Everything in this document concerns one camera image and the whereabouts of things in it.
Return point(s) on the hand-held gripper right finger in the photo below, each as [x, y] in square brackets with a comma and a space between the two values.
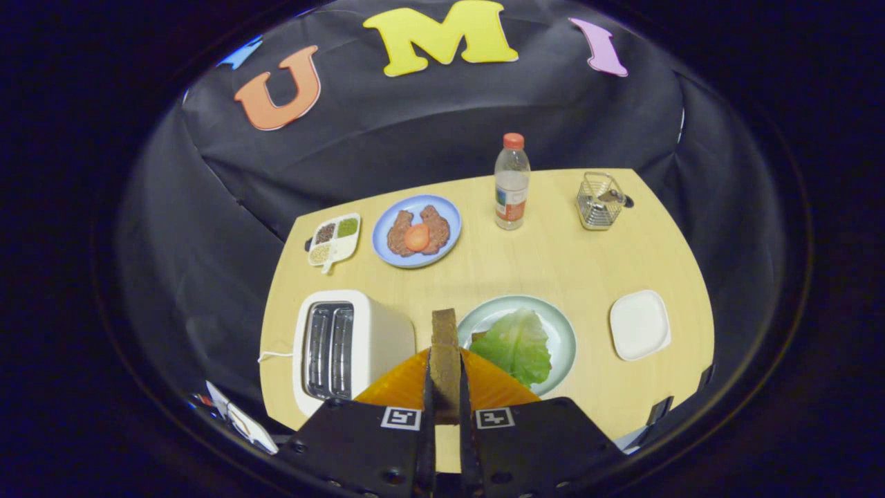
[467, 449]

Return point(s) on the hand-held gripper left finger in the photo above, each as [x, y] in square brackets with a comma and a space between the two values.
[428, 443]

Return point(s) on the brown round-topped bread slice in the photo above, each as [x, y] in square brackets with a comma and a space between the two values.
[446, 366]

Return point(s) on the green lettuce leaf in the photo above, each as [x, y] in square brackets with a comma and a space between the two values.
[515, 346]

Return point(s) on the white toaster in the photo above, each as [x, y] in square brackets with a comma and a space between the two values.
[380, 339]

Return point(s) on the pale green round plate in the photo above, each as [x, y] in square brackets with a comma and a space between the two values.
[563, 332]

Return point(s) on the blue round plate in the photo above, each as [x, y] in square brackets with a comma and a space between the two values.
[417, 260]

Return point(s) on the white printed card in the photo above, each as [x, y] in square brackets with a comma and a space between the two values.
[242, 422]

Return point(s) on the small black block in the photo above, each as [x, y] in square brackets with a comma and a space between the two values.
[659, 409]

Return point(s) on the red tomato slice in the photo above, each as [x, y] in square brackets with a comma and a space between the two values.
[417, 237]

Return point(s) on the brown meat patty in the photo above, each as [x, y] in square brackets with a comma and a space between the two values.
[399, 238]
[439, 228]

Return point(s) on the white square plate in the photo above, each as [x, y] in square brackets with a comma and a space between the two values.
[639, 325]

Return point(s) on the white divided seasoning tray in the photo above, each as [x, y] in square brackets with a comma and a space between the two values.
[346, 243]

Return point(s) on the clear water bottle red cap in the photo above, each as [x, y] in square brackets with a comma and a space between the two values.
[511, 187]

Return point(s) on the black backdrop cloth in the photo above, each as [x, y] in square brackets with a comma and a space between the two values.
[415, 138]

